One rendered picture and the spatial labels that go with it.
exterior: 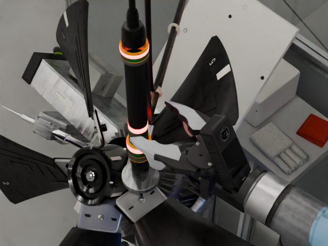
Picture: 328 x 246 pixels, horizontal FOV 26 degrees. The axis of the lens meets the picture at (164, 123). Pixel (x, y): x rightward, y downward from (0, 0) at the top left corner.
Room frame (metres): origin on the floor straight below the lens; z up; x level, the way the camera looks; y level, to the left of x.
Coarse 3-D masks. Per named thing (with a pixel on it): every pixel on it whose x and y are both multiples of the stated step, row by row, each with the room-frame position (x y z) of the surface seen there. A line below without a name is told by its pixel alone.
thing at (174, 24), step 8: (128, 0) 0.72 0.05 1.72; (144, 0) 0.81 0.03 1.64; (176, 16) 1.04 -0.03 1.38; (176, 24) 1.01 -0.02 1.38; (168, 32) 1.01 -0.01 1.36; (168, 40) 0.97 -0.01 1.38; (168, 48) 0.95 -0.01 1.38; (160, 64) 0.91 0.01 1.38; (152, 72) 0.81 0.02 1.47; (160, 72) 0.89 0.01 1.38; (152, 80) 0.81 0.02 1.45; (160, 80) 0.87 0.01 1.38; (152, 88) 0.81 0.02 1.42; (160, 88) 0.85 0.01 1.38; (160, 96) 0.85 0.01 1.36
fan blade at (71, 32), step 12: (84, 0) 1.03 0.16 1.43; (72, 12) 1.05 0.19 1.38; (84, 12) 1.01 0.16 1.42; (60, 24) 1.09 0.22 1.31; (72, 24) 1.04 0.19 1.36; (84, 24) 1.00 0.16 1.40; (60, 36) 1.09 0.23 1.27; (72, 36) 1.02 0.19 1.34; (84, 36) 0.98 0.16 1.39; (72, 48) 1.01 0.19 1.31; (84, 48) 0.96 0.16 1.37; (72, 60) 1.02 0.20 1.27; (84, 60) 0.95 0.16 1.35; (84, 72) 0.94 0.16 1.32; (84, 84) 0.93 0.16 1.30; (84, 96) 0.93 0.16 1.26
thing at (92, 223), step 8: (88, 208) 0.74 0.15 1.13; (96, 208) 0.74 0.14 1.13; (104, 208) 0.74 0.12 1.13; (112, 208) 0.74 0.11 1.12; (80, 216) 0.72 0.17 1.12; (96, 216) 0.73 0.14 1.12; (104, 216) 0.73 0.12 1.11; (112, 216) 0.73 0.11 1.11; (120, 216) 0.73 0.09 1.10; (80, 224) 0.71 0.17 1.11; (88, 224) 0.71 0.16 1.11; (96, 224) 0.72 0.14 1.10; (104, 224) 0.72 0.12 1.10; (112, 224) 0.72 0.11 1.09; (120, 224) 0.72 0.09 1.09; (112, 232) 0.71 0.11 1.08
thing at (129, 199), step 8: (128, 192) 0.74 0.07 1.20; (160, 192) 0.74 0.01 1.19; (120, 200) 0.72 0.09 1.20; (128, 200) 0.72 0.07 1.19; (136, 200) 0.72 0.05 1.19; (152, 200) 0.72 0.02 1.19; (160, 200) 0.72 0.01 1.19; (120, 208) 0.70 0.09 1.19; (128, 208) 0.70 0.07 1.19; (136, 208) 0.70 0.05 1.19; (144, 208) 0.70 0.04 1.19; (152, 208) 0.70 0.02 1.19; (128, 216) 0.68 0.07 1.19; (136, 216) 0.68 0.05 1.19
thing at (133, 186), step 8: (152, 128) 0.76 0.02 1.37; (152, 136) 0.76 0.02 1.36; (128, 168) 0.73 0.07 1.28; (152, 168) 0.73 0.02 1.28; (128, 176) 0.72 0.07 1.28; (152, 176) 0.72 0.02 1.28; (128, 184) 0.70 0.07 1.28; (136, 184) 0.70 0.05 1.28; (144, 184) 0.70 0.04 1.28; (152, 184) 0.70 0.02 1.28; (136, 192) 0.69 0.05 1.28; (144, 192) 0.69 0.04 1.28
